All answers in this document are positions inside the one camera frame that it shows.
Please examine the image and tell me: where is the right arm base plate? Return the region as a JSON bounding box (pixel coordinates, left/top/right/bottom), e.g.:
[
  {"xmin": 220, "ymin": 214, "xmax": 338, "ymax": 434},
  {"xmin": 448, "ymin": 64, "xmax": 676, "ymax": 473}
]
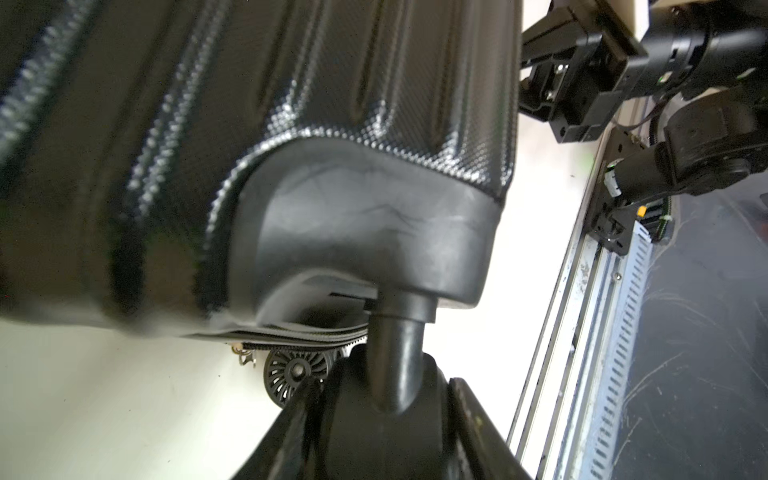
[{"xmin": 584, "ymin": 129, "xmax": 673, "ymax": 256}]

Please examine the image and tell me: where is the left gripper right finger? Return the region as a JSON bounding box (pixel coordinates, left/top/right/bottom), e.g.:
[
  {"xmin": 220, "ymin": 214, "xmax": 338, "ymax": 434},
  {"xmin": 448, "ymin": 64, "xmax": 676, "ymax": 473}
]
[{"xmin": 448, "ymin": 378, "xmax": 531, "ymax": 479}]

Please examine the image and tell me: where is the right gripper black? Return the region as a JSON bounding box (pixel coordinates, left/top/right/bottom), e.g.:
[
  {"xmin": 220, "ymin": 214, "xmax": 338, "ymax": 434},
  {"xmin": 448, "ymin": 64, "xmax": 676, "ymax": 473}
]
[{"xmin": 519, "ymin": 1, "xmax": 648, "ymax": 143}]

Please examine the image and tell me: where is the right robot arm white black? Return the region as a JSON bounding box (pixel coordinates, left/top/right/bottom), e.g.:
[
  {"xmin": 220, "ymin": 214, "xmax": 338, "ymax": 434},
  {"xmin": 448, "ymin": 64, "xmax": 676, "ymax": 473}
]
[{"xmin": 519, "ymin": 1, "xmax": 767, "ymax": 208}]

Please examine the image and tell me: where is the black hard-shell suitcase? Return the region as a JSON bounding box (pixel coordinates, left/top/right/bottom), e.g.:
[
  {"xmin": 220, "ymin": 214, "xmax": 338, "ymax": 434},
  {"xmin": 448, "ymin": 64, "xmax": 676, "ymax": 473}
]
[{"xmin": 0, "ymin": 0, "xmax": 524, "ymax": 480}]

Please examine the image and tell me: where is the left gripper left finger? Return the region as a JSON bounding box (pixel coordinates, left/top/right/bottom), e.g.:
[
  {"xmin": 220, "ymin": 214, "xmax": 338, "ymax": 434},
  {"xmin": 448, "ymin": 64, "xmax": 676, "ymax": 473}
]
[{"xmin": 232, "ymin": 378, "xmax": 322, "ymax": 480}]

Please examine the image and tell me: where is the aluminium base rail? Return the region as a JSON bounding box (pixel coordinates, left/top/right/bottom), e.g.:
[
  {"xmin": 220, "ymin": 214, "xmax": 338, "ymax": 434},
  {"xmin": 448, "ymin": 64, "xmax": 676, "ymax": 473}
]
[{"xmin": 506, "ymin": 119, "xmax": 673, "ymax": 480}]

